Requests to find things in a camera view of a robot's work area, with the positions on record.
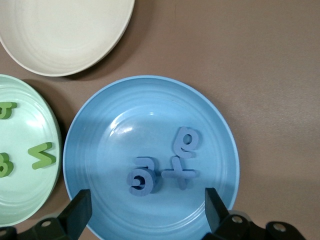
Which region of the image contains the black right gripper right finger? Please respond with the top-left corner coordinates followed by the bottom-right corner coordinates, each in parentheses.
top-left (201, 187), bottom-right (253, 240)

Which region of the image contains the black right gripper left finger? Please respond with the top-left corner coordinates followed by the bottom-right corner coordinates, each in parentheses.
top-left (32, 188), bottom-right (93, 240)

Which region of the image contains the blue foam letter X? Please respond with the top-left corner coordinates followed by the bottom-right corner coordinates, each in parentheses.
top-left (161, 156), bottom-right (199, 191)

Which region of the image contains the green foam letter N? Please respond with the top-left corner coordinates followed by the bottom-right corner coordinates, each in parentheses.
top-left (27, 142), bottom-right (57, 170)

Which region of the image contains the green foam letter B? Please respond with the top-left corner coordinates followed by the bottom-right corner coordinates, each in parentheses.
top-left (0, 152), bottom-right (15, 179)

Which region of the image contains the blue foam letter e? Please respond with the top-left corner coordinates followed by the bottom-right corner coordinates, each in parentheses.
top-left (172, 126), bottom-right (202, 159)

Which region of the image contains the blue foam letter m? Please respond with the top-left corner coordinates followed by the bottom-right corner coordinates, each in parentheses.
top-left (134, 156), bottom-right (161, 195)

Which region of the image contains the green foam letter p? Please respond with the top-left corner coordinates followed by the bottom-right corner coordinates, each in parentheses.
top-left (0, 101), bottom-right (18, 120)

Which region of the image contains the green round plate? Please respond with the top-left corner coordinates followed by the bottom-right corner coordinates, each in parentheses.
top-left (0, 74), bottom-right (63, 225)

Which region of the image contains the blue round plate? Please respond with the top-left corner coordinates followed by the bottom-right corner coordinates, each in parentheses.
top-left (62, 74), bottom-right (240, 240)

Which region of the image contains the brown table cover mat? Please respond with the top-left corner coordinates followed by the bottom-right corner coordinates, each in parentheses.
top-left (0, 0), bottom-right (320, 240)

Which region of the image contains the beige round plate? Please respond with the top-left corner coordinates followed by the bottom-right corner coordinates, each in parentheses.
top-left (0, 0), bottom-right (136, 78)

